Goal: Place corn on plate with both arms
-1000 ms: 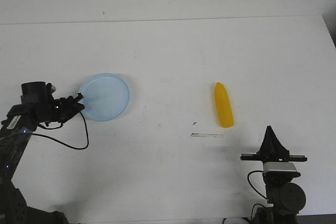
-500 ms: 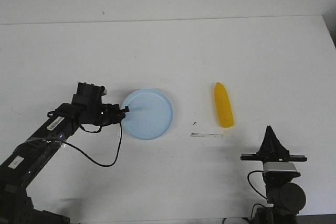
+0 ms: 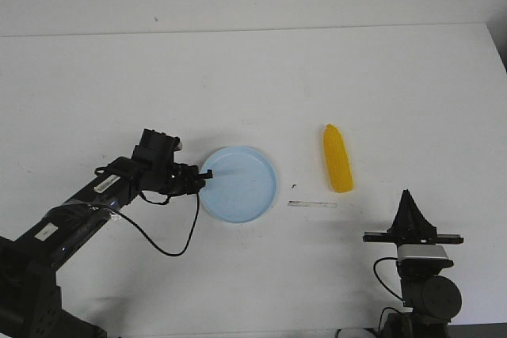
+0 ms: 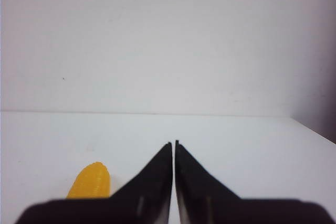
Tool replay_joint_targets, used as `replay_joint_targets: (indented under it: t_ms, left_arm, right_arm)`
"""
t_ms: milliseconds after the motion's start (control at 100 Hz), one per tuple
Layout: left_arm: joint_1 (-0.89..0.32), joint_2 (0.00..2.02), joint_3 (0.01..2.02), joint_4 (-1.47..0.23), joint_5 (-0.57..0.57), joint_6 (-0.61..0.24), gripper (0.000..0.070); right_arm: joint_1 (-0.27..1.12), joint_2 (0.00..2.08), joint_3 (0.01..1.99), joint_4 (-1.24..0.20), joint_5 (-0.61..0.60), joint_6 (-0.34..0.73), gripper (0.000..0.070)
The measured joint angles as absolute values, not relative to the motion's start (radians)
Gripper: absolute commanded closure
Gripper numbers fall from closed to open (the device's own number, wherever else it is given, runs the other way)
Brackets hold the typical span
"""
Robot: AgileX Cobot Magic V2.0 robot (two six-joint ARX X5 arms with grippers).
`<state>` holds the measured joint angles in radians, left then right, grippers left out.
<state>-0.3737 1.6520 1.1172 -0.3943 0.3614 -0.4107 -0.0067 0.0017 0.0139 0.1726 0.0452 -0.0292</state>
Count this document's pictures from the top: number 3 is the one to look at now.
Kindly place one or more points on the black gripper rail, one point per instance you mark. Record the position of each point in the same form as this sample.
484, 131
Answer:
410, 220

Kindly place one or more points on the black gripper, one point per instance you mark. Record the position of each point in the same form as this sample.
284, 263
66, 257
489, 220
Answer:
173, 180

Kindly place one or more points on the light blue round plate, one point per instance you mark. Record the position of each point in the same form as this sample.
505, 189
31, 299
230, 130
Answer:
243, 185

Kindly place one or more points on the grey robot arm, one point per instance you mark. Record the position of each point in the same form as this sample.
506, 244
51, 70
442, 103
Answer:
431, 300

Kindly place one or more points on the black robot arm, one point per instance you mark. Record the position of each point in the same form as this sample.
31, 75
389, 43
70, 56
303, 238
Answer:
31, 299

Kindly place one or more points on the yellow corn cob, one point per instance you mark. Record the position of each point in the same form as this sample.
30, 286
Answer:
337, 160

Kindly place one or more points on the clear tape strip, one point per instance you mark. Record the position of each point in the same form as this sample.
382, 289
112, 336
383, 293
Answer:
311, 204

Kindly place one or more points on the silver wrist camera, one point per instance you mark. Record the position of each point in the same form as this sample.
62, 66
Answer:
427, 255

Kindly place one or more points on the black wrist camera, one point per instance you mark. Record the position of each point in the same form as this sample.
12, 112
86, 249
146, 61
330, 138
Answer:
155, 149

